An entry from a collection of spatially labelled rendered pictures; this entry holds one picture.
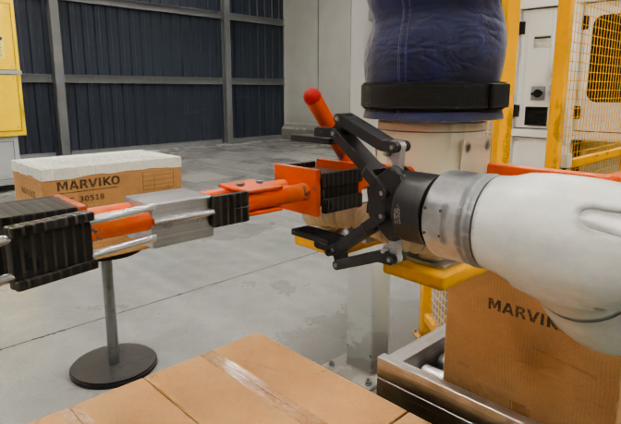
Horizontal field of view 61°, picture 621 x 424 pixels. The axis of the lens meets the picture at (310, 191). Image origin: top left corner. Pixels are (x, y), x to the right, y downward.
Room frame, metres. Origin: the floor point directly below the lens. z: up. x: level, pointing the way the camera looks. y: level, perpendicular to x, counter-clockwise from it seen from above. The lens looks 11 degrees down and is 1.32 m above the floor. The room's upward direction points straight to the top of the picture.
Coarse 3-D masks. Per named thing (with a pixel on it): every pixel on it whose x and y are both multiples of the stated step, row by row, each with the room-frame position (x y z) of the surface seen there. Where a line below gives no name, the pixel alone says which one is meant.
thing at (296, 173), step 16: (320, 160) 0.73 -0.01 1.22; (336, 160) 0.71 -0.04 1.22; (288, 176) 0.66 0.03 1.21; (304, 176) 0.64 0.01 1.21; (320, 176) 0.63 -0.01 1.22; (336, 176) 0.63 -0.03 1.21; (352, 176) 0.65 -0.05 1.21; (320, 192) 0.63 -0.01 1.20; (336, 192) 0.65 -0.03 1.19; (352, 192) 0.67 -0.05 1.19; (288, 208) 0.66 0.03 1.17; (304, 208) 0.64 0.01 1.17; (320, 208) 0.63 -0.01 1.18; (336, 208) 0.63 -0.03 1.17
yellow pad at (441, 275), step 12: (408, 252) 0.73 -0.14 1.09; (384, 264) 0.70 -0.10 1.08; (396, 264) 0.68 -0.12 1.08; (408, 264) 0.68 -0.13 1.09; (420, 264) 0.68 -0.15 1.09; (432, 264) 0.67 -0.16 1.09; (444, 264) 0.67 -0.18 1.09; (456, 264) 0.67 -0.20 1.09; (468, 264) 0.68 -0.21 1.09; (396, 276) 0.68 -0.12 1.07; (408, 276) 0.67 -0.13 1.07; (420, 276) 0.65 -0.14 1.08; (432, 276) 0.64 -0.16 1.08; (444, 276) 0.64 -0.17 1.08; (456, 276) 0.65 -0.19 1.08; (468, 276) 0.67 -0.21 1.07; (444, 288) 0.63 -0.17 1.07
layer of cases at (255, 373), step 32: (224, 352) 1.45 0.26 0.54; (256, 352) 1.45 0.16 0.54; (288, 352) 1.45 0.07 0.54; (128, 384) 1.28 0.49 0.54; (160, 384) 1.28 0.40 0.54; (192, 384) 1.28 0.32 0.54; (224, 384) 1.28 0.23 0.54; (256, 384) 1.28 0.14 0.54; (288, 384) 1.28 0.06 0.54; (320, 384) 1.28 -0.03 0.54; (352, 384) 1.28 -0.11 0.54; (64, 416) 1.14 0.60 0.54; (96, 416) 1.14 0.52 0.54; (128, 416) 1.14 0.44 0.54; (160, 416) 1.14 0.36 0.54; (192, 416) 1.14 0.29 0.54; (224, 416) 1.14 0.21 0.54; (256, 416) 1.14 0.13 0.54; (288, 416) 1.14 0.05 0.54; (320, 416) 1.14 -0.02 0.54; (352, 416) 1.14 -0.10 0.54; (384, 416) 1.14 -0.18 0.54; (416, 416) 1.14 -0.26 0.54
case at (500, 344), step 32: (448, 288) 1.24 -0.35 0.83; (480, 288) 1.18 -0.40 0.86; (512, 288) 1.12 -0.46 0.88; (448, 320) 1.23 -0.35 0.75; (480, 320) 1.17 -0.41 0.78; (512, 320) 1.12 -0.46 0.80; (544, 320) 1.07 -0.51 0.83; (448, 352) 1.23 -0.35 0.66; (480, 352) 1.17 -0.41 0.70; (512, 352) 1.11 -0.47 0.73; (544, 352) 1.06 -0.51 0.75; (576, 352) 1.02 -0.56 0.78; (480, 384) 1.16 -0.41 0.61; (512, 384) 1.11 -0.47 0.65; (544, 384) 1.06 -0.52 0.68; (576, 384) 1.01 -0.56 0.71; (608, 384) 0.97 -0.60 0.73; (544, 416) 1.05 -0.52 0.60; (576, 416) 1.01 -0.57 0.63; (608, 416) 0.96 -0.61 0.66
